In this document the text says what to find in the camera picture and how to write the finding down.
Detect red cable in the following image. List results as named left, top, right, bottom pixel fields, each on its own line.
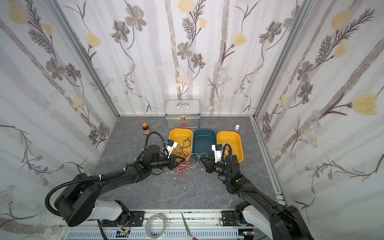
left=174, top=161, right=193, bottom=180

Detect black cable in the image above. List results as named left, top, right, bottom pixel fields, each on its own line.
left=173, top=136, right=193, bottom=159

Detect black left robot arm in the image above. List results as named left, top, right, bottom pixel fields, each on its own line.
left=45, top=138, right=186, bottom=227

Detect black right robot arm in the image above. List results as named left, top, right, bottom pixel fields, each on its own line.
left=202, top=144, right=313, bottom=240

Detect left yellow plastic bin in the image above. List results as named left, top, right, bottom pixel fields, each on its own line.
left=169, top=129, right=193, bottom=163

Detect yellow plastic bin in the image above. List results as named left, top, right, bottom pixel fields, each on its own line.
left=217, top=131, right=244, bottom=163
left=169, top=129, right=193, bottom=163

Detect teal plastic bin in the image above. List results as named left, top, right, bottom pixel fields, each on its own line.
left=192, top=129, right=217, bottom=159

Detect right yellow plastic bin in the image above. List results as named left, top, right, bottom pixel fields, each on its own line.
left=217, top=131, right=244, bottom=163

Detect brown bottle orange cap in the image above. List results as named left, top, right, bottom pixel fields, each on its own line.
left=142, top=123, right=151, bottom=135

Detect silver first aid case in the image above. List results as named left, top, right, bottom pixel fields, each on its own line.
left=165, top=100, right=201, bottom=129

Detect roll of clear tape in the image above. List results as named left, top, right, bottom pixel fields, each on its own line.
left=145, top=214, right=167, bottom=240

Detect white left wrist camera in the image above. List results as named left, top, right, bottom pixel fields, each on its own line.
left=165, top=139, right=178, bottom=159

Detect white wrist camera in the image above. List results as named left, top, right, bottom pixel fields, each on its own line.
left=212, top=144, right=223, bottom=163
left=165, top=139, right=178, bottom=159

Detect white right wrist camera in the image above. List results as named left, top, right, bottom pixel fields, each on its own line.
left=212, top=144, right=223, bottom=163

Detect aluminium front rail frame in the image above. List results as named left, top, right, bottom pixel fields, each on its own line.
left=56, top=208, right=313, bottom=240

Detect scissors with red handle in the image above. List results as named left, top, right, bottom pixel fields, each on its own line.
left=182, top=214, right=198, bottom=240

